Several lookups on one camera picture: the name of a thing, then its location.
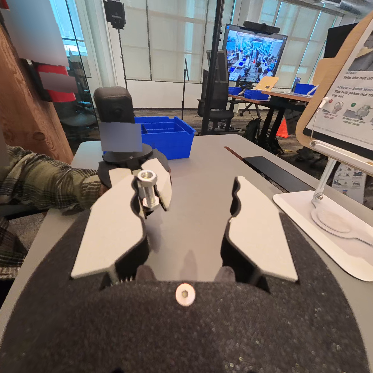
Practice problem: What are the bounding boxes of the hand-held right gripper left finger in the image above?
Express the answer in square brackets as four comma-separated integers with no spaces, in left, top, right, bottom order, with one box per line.
[71,175,150,284]

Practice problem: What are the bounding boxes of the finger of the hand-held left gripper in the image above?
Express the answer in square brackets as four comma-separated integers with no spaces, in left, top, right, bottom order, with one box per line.
[141,159,172,212]
[108,167,138,191]

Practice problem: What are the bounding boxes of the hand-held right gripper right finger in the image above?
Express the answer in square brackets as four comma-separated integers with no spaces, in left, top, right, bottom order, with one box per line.
[220,176,299,284]

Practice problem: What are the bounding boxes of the silver hex nut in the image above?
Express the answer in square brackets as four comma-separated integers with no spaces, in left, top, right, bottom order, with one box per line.
[137,170,158,190]

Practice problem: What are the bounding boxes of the blue divided plastic bin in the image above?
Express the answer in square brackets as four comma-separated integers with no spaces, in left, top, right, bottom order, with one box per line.
[134,116,195,160]

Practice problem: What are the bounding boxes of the white tablet stand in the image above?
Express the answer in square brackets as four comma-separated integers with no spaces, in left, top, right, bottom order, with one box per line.
[272,139,373,282]

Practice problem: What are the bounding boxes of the black rectangular table panel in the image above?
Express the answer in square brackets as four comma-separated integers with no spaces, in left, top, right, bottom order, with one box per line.
[243,156,316,193]

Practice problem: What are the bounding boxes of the dark backpack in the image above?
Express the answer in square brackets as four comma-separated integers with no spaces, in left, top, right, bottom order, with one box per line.
[242,117,263,144]

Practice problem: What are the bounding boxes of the wooden pillar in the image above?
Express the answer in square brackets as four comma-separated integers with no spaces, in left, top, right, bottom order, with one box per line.
[0,23,73,165]

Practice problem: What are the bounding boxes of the black office chair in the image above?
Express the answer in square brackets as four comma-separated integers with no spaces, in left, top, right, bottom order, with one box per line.
[198,68,236,133]

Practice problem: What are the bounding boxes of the orange traffic cone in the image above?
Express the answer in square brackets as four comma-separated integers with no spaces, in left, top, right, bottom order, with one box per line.
[275,117,292,139]

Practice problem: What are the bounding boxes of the printed instruction leaflet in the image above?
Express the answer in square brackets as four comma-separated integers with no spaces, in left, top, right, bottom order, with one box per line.
[332,163,365,203]

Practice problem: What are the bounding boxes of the wooden desk with black legs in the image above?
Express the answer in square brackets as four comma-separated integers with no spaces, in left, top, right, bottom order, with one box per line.
[229,90,312,132]

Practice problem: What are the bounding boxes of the black light panel on stand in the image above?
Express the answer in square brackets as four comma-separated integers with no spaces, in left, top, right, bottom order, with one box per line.
[103,0,130,83]

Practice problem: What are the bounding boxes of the small wooden tablet board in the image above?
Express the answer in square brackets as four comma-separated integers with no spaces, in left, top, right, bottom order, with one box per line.
[256,76,280,91]

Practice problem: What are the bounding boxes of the wooden instruction board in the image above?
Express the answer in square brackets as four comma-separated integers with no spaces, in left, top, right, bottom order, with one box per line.
[295,12,373,146]

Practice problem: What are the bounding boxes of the red wall-mounted box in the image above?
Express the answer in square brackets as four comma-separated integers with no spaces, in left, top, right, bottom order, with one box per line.
[36,64,77,102]

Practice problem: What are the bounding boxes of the large wall display screen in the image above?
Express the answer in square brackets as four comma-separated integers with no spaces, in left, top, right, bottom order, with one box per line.
[222,24,288,84]

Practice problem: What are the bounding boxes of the black metal post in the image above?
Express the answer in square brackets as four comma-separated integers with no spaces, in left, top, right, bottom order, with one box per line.
[201,0,226,135]

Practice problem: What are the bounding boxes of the black video camera bar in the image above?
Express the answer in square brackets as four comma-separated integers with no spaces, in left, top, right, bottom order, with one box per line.
[243,20,281,33]

